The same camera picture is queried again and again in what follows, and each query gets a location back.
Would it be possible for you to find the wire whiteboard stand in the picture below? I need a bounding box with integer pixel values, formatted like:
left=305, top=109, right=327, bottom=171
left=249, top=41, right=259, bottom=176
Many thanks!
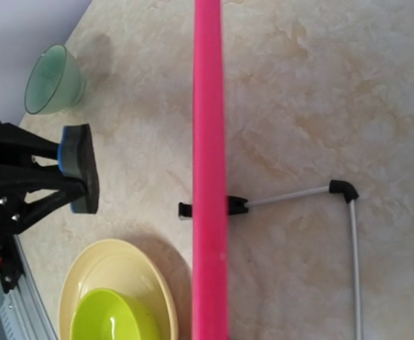
left=177, top=178, right=364, bottom=340

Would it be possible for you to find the aluminium front rail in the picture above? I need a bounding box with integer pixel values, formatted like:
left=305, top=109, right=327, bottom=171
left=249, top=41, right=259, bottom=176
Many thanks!
left=0, top=236, right=57, bottom=340

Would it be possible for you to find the clear glass bowl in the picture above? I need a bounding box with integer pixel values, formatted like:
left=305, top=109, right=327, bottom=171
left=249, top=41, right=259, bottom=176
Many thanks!
left=24, top=45, right=86, bottom=115

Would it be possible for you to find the pink framed whiteboard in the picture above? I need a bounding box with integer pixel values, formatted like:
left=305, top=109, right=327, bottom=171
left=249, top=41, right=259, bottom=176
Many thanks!
left=192, top=1, right=229, bottom=339

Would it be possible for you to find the beige round plate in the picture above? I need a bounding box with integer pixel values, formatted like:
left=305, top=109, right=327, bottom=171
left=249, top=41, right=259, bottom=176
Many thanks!
left=59, top=239, right=179, bottom=339

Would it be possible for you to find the blue whiteboard eraser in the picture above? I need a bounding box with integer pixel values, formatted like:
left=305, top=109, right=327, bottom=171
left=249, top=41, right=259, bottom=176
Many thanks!
left=57, top=124, right=100, bottom=214

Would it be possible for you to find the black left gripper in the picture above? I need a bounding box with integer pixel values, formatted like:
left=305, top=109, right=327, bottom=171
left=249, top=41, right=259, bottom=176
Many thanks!
left=0, top=121, right=86, bottom=294

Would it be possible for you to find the green plastic bowl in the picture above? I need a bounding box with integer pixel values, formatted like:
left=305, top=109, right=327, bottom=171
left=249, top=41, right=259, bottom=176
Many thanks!
left=69, top=288, right=161, bottom=339

